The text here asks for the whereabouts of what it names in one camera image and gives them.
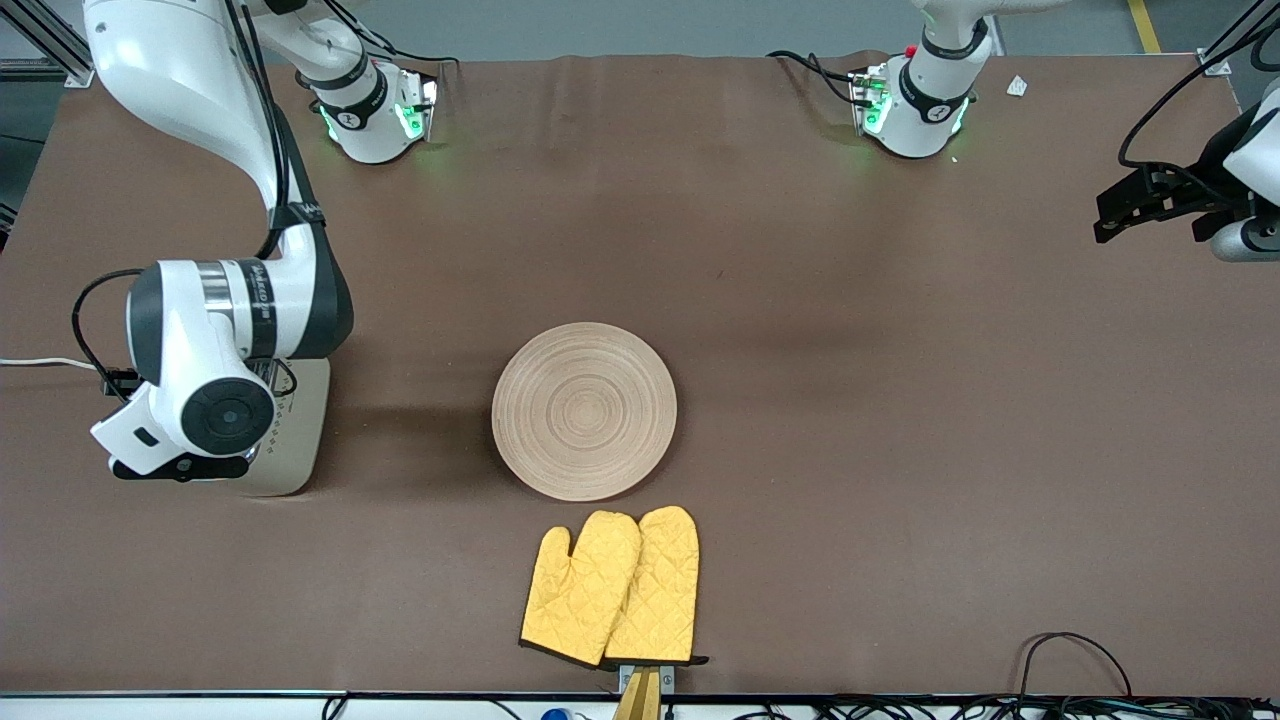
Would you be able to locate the round wooden plate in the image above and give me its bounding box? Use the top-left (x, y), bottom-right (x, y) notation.
top-left (491, 322), bottom-right (678, 503)

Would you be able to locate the beige rectangular object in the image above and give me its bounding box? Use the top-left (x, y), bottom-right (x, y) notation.
top-left (235, 357), bottom-right (332, 498)

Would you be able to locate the brown table cover sheet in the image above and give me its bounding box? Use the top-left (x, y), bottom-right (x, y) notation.
top-left (0, 50), bottom-right (1280, 696)

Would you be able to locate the yellow quilted oven mitt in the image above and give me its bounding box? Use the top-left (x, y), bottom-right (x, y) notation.
top-left (519, 511), bottom-right (642, 668)
top-left (605, 506), bottom-right (709, 668)

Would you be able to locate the black left arm wrist cable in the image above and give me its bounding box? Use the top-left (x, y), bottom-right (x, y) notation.
top-left (1118, 45), bottom-right (1280, 206)

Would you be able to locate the black arm wrist cable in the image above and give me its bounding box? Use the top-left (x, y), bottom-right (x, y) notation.
top-left (1118, 45), bottom-right (1280, 206)
top-left (72, 268), bottom-right (151, 401)

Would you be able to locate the black right arm wrist cable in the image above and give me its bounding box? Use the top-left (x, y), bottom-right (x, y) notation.
top-left (72, 268), bottom-right (151, 401)

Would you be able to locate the white table edge rail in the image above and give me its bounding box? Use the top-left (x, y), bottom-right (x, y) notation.
top-left (0, 690), bottom-right (1280, 720)

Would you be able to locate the black left arm base cable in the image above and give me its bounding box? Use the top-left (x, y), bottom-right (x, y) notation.
top-left (768, 50), bottom-right (863, 106)

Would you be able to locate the black arm base cable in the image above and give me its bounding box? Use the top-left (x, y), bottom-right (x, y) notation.
top-left (768, 50), bottom-right (863, 106)
top-left (325, 0), bottom-right (461, 69)

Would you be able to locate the black looped cable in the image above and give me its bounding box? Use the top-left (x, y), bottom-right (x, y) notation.
top-left (1015, 632), bottom-right (1136, 701)

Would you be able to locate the black right arm base cable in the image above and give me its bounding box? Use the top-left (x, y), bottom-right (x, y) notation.
top-left (325, 0), bottom-right (461, 69)

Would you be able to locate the black cable bundle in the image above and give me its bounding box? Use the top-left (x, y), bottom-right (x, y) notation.
top-left (730, 698), bottom-right (1280, 720)

